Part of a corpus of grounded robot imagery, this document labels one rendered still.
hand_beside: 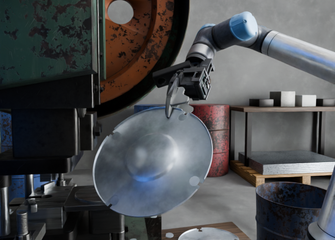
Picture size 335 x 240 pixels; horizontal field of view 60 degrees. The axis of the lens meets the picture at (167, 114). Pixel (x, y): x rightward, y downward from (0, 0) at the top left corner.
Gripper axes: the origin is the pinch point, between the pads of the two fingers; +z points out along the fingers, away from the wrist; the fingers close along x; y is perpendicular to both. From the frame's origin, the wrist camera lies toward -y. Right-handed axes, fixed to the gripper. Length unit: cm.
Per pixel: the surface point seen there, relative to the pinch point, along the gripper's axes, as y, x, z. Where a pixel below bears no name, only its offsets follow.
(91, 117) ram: -9.1, -12.7, 12.2
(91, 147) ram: -9.1, -8.0, 17.0
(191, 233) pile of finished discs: -20, 85, 2
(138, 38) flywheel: -24.5, -1.8, -34.0
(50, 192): -22.3, 0.0, 26.2
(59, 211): -12.7, -3.3, 30.5
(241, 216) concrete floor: -26, 189, -52
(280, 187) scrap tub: 11, 123, -49
